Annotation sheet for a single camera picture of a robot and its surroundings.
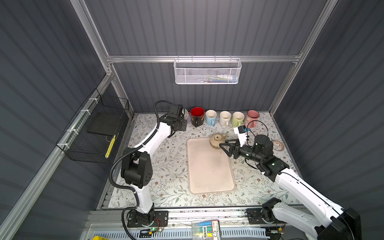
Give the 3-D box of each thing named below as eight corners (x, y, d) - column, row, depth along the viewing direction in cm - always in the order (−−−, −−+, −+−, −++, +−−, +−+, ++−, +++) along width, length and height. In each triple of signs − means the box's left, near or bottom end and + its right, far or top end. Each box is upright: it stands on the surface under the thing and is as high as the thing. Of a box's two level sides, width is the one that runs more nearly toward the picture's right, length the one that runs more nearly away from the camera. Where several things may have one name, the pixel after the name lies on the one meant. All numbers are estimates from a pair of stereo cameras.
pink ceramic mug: (245, 131, 110) (249, 121, 102) (242, 119, 118) (246, 109, 109) (257, 131, 110) (262, 121, 102) (253, 119, 118) (257, 109, 109)
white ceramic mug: (220, 129, 111) (221, 122, 104) (218, 118, 118) (219, 110, 111) (230, 129, 111) (232, 122, 104) (228, 118, 118) (230, 110, 111)
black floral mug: (186, 122, 117) (185, 113, 109) (196, 114, 123) (196, 104, 115) (196, 129, 112) (197, 120, 104) (207, 120, 118) (208, 111, 110)
